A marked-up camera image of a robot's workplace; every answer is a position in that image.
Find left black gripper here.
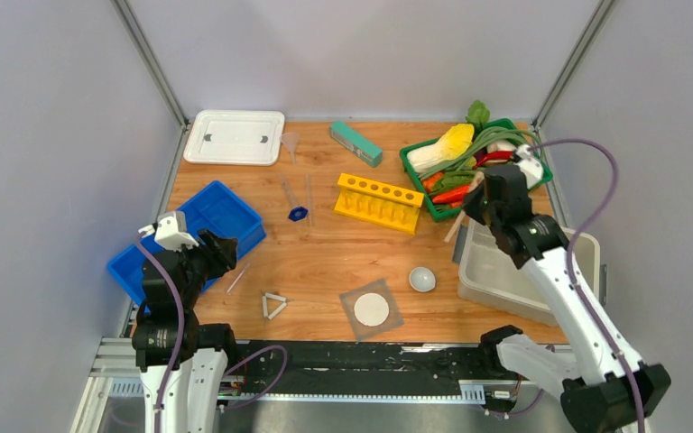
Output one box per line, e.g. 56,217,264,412
168,226,239,308

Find wooden test tube clamp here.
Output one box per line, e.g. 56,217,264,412
444,170,485,243

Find clear test tube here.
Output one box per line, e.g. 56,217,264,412
226,263,250,294

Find white clay triangle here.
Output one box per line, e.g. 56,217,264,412
262,292,288,320

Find white evaporating dish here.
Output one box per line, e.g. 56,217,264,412
409,266,437,293

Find wire gauze with white disc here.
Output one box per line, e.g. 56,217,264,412
339,279,404,342

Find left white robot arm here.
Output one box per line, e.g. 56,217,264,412
132,229,240,432

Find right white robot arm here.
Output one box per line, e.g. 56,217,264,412
463,165,671,432

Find red chili pepper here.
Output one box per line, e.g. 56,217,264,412
474,151,514,170

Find orange carrot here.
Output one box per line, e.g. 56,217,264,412
432,185,470,205

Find green long beans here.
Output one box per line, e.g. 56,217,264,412
419,126,541,180

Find blue plastic bin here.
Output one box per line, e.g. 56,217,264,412
106,180,266,305

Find green vegetable tray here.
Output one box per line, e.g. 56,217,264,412
400,119,541,222

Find napa cabbage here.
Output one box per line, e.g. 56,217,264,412
407,124,475,174

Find beige plastic tub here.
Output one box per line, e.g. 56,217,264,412
457,220,605,327

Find green leafy vegetable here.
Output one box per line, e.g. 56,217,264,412
465,99,491,131

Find tube with blue cap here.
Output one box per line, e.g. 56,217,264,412
279,173,309,222

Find white tray lid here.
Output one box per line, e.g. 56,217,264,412
183,110,285,166

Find yellow test tube rack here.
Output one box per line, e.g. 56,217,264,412
333,173,425,235

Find clear glass funnel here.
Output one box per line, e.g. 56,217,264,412
281,132,300,165

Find teal rectangular box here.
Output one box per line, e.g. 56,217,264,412
328,121,383,168

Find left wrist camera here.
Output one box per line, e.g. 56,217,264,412
138,210,199,251

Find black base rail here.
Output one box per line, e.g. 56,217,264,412
228,340,517,397

